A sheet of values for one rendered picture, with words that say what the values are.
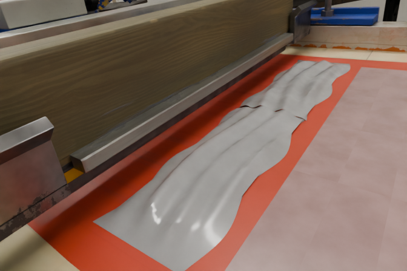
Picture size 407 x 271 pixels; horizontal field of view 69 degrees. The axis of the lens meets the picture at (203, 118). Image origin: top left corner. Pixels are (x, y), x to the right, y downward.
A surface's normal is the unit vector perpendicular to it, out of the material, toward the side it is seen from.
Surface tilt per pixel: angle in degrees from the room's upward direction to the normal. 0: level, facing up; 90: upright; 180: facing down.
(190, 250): 8
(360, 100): 0
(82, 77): 90
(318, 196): 0
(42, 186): 90
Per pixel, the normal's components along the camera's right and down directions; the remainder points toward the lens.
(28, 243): -0.10, -0.89
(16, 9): 0.81, 0.18
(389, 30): -0.57, 0.42
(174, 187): 0.38, -0.70
